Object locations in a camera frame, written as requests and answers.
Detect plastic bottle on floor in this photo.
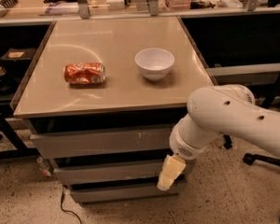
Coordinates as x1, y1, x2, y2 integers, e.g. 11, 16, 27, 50
36, 157, 52, 177

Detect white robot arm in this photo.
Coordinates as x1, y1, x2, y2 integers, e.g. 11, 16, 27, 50
157, 85, 280, 191

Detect grey middle drawer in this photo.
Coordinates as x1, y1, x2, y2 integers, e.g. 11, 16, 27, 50
54, 159, 163, 185

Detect crushed orange soda can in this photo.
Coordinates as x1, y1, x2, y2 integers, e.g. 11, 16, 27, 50
63, 63, 106, 85

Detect grey drawer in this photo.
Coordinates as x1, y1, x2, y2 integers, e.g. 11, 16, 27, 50
70, 179, 187, 203
31, 125, 171, 159
54, 159, 163, 185

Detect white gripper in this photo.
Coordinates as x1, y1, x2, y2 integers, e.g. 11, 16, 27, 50
157, 125, 204, 191

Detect black box with label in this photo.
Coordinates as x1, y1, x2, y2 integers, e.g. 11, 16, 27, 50
0, 48, 36, 61

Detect black power cable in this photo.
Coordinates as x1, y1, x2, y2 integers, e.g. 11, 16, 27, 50
60, 189, 83, 224

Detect grey drawer cabinet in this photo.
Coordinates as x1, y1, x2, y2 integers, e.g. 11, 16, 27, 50
14, 17, 211, 192

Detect black office chair base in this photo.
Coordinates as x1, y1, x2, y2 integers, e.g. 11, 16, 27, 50
243, 153, 280, 166

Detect grey top drawer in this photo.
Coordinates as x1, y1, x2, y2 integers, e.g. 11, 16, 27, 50
31, 125, 171, 159

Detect grey bottom drawer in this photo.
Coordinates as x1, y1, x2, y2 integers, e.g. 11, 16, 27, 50
70, 179, 187, 203

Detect white ceramic bowl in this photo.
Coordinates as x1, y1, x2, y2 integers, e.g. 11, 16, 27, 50
134, 48, 175, 81

